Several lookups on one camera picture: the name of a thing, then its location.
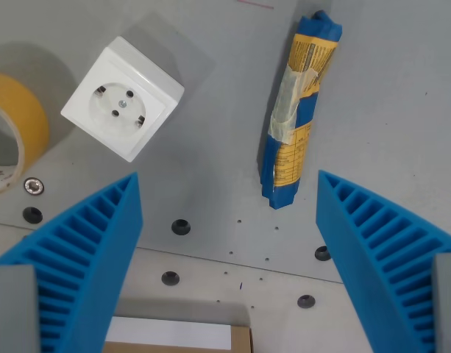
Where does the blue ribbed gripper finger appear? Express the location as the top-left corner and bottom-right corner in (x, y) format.
(315, 169), (451, 353)
(0, 171), (143, 353)

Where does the blue and yellow bag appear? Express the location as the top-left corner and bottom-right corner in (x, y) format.
(257, 10), (344, 211)

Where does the silver hex socket bolt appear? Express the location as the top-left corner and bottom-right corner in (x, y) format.
(23, 176), (45, 197)

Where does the white paper label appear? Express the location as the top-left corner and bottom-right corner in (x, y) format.
(104, 315), (232, 351)

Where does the yellow tape roll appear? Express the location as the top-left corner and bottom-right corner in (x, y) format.
(0, 71), (51, 198)

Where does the brown cardboard box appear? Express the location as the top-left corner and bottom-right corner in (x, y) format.
(103, 324), (255, 353)

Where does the white wall power socket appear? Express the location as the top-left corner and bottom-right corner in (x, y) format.
(60, 35), (185, 163)

